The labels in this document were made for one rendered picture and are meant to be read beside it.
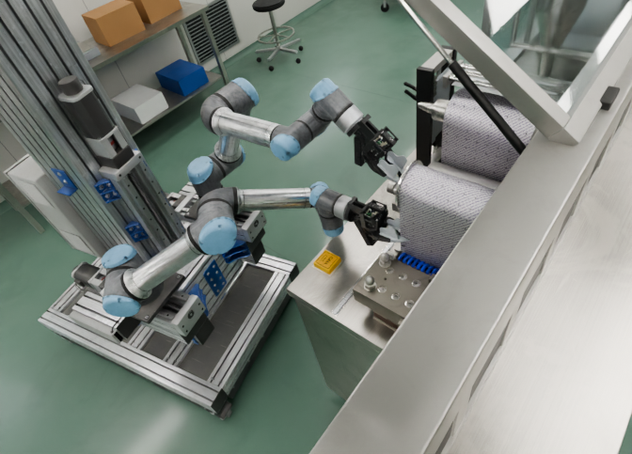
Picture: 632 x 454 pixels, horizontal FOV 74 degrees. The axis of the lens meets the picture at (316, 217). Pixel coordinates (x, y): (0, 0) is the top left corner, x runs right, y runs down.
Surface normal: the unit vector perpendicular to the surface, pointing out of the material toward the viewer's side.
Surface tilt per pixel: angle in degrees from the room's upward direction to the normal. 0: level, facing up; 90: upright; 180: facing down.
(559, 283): 0
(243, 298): 0
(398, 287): 0
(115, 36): 90
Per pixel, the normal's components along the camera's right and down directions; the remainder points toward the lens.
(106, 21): 0.73, 0.40
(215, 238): 0.36, 0.58
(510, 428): -0.17, -0.69
